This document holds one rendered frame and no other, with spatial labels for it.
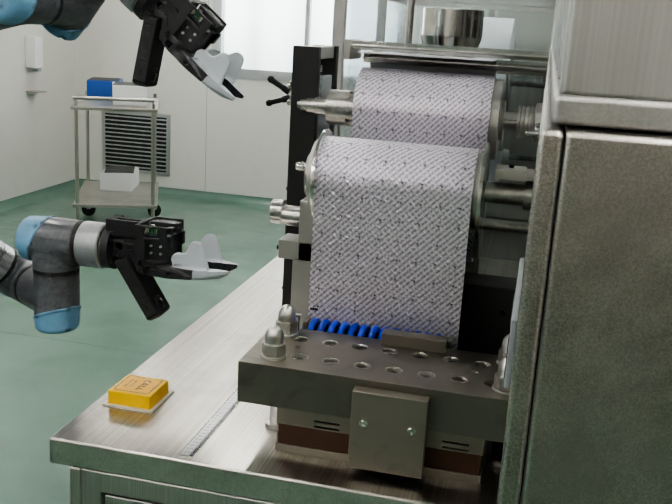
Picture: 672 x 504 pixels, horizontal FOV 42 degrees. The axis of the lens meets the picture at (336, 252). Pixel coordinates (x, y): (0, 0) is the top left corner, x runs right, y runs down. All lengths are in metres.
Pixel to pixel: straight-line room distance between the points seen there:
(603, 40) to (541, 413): 0.18
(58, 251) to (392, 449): 0.64
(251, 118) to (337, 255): 5.93
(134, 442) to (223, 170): 6.17
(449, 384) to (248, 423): 0.33
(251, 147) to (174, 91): 0.80
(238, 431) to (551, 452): 0.88
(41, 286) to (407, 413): 0.66
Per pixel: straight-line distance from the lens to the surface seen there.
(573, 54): 0.43
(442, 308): 1.32
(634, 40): 0.44
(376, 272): 1.33
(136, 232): 1.40
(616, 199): 0.43
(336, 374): 1.18
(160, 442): 1.28
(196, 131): 7.42
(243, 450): 1.25
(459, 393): 1.15
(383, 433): 1.17
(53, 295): 1.50
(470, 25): 2.00
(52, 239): 1.47
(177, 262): 1.39
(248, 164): 7.29
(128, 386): 1.40
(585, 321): 0.44
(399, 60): 1.68
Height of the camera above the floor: 1.48
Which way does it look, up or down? 15 degrees down
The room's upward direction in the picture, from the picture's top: 3 degrees clockwise
